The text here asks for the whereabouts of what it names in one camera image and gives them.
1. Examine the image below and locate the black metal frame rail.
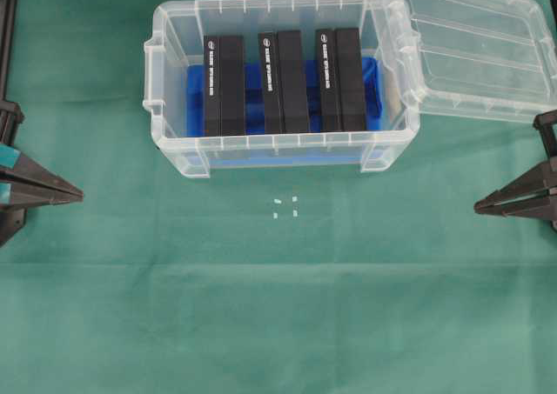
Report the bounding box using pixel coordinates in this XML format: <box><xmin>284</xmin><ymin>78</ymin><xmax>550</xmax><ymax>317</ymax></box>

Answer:
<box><xmin>0</xmin><ymin>0</ymin><xmax>17</xmax><ymax>101</ymax></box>

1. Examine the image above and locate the black camera box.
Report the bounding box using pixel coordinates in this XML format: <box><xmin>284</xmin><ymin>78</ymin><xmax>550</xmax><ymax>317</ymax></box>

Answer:
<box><xmin>203</xmin><ymin>36</ymin><xmax>245</xmax><ymax>137</ymax></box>
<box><xmin>258</xmin><ymin>30</ymin><xmax>310</xmax><ymax>134</ymax></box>
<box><xmin>315</xmin><ymin>28</ymin><xmax>366</xmax><ymax>132</ymax></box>

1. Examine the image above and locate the middle black camera box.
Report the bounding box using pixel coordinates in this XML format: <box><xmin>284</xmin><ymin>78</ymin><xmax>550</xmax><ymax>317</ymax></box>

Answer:
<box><xmin>258</xmin><ymin>30</ymin><xmax>310</xmax><ymax>134</ymax></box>

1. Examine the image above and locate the left black camera box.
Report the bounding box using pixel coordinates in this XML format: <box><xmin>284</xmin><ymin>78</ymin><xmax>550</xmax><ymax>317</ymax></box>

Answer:
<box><xmin>203</xmin><ymin>36</ymin><xmax>245</xmax><ymax>137</ymax></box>

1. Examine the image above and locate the clear plastic box lid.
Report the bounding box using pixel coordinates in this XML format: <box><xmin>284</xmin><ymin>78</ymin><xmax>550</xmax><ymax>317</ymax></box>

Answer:
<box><xmin>369</xmin><ymin>0</ymin><xmax>556</xmax><ymax>124</ymax></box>

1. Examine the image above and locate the green table cloth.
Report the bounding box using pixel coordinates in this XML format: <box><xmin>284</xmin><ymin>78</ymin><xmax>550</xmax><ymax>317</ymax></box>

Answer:
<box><xmin>1</xmin><ymin>0</ymin><xmax>556</xmax><ymax>393</ymax></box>

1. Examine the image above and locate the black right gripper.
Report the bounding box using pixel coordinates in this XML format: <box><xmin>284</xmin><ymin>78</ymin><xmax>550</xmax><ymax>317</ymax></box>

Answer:
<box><xmin>473</xmin><ymin>110</ymin><xmax>557</xmax><ymax>222</ymax></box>

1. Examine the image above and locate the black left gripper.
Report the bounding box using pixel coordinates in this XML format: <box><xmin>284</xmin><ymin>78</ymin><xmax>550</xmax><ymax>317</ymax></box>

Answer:
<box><xmin>0</xmin><ymin>100</ymin><xmax>84</xmax><ymax>206</ymax></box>

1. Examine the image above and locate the blue foam insert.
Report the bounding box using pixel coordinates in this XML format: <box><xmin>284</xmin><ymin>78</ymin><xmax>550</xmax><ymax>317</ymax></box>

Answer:
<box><xmin>184</xmin><ymin>57</ymin><xmax>382</xmax><ymax>137</ymax></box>

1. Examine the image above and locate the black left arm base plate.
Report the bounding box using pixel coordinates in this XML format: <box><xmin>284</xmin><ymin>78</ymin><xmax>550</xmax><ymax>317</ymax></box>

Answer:
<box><xmin>0</xmin><ymin>209</ymin><xmax>27</xmax><ymax>247</ymax></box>

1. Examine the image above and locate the right black camera box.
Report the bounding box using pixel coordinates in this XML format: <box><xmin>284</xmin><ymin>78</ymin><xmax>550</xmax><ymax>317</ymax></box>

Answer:
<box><xmin>315</xmin><ymin>28</ymin><xmax>366</xmax><ymax>132</ymax></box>

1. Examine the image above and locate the clear plastic storage box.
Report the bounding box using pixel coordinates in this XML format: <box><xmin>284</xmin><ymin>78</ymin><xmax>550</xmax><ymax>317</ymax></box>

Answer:
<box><xmin>143</xmin><ymin>0</ymin><xmax>419</xmax><ymax>178</ymax></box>

